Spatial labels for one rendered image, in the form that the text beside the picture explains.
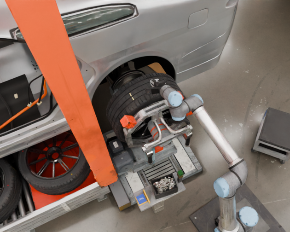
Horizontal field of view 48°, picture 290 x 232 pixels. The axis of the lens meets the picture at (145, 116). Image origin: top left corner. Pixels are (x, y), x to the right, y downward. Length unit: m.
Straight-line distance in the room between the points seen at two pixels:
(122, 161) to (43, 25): 1.95
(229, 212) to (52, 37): 1.63
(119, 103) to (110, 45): 0.48
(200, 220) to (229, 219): 0.58
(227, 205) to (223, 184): 0.22
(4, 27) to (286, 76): 3.22
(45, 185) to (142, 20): 1.63
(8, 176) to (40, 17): 2.08
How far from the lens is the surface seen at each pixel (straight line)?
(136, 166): 3.29
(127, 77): 2.79
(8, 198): 3.12
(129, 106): 2.46
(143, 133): 2.88
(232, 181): 2.14
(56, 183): 2.99
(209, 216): 3.01
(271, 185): 3.54
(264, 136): 3.35
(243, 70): 4.20
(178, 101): 2.13
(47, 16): 1.31
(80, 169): 2.98
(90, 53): 2.27
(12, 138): 2.81
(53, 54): 1.43
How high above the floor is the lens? 3.20
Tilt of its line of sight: 59 degrees down
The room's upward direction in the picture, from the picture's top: 5 degrees counter-clockwise
